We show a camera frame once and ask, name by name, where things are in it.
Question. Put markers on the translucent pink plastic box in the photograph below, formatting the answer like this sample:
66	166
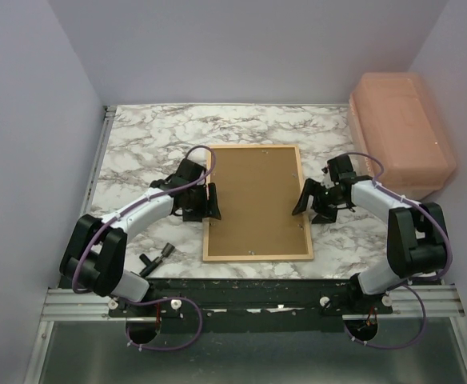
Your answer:
392	117

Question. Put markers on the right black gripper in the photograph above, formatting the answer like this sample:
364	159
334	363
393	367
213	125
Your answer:
325	215

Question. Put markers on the black T-handle tool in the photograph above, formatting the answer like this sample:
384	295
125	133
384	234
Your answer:
151	265

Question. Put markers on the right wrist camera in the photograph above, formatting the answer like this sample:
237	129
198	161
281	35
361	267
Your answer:
326	181

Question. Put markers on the brown cardboard backing board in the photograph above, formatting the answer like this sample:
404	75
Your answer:
257	200

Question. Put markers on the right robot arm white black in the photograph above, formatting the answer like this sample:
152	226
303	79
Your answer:
417	244

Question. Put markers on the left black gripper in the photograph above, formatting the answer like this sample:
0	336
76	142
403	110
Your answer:
198	215

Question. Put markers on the aluminium extrusion rail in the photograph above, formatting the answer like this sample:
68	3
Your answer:
63	305

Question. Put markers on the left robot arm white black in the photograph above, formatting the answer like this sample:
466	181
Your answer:
94	259

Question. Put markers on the black mounting base rail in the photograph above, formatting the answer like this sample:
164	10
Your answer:
184	305

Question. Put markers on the light wooden picture frame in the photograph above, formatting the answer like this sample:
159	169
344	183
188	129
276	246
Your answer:
257	256

